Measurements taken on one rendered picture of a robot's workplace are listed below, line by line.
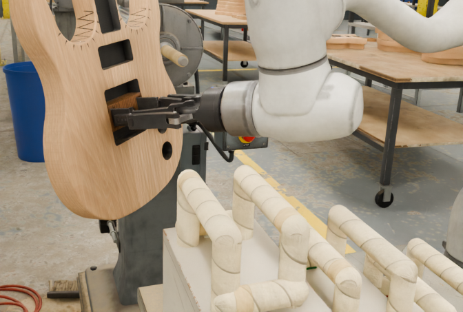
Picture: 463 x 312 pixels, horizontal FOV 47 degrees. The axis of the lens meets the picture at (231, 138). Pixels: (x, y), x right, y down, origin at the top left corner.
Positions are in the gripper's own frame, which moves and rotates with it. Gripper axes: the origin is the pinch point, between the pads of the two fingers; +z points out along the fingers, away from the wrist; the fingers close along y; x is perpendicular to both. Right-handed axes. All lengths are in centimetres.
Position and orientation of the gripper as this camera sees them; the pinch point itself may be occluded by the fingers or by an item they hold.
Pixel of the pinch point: (128, 111)
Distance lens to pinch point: 96.8
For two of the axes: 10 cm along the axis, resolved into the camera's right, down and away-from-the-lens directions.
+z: -9.0, -0.1, 4.4
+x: -1.4, -9.5, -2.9
